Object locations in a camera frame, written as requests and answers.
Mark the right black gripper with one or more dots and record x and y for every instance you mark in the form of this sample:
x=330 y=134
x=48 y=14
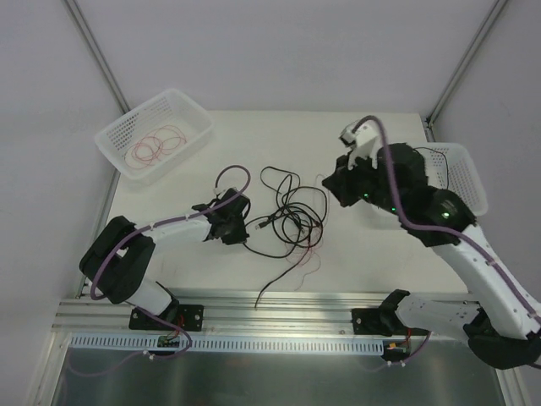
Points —
x=342 y=186

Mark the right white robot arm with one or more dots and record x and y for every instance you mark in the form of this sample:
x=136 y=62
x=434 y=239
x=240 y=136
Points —
x=502 y=326

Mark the aluminium mounting rail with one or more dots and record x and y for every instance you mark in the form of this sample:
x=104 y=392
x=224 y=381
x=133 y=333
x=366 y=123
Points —
x=232 y=313

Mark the white slotted cable duct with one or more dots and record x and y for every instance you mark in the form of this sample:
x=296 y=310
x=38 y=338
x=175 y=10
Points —
x=228 y=344

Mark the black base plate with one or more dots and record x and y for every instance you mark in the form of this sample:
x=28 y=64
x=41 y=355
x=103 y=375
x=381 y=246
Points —
x=188 y=317
x=375 y=321

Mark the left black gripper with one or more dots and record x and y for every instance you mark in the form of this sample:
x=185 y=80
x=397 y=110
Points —
x=236 y=233

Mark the left aluminium frame post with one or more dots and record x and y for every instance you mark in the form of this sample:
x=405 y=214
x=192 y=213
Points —
x=77 y=15

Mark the aluminium frame post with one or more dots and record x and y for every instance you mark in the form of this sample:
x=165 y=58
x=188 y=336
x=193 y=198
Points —
x=77 y=15
x=473 y=48

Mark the left white plastic basket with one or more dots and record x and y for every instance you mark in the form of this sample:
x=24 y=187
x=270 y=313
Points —
x=151 y=140

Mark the right aluminium frame post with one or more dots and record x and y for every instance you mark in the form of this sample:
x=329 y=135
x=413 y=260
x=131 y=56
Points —
x=473 y=48

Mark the white plastic basket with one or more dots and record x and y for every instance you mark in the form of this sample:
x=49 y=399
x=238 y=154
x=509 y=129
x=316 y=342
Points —
x=151 y=140
x=449 y=166

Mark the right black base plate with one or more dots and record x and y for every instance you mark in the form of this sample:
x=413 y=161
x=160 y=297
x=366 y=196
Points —
x=375 y=321

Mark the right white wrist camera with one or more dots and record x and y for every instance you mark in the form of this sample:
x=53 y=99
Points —
x=360 y=139

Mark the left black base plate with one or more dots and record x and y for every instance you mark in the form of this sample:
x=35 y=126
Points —
x=188 y=317

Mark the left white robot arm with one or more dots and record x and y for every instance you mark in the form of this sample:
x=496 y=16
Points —
x=118 y=259

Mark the right white plastic basket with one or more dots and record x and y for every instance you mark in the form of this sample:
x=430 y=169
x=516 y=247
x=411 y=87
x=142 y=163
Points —
x=449 y=166

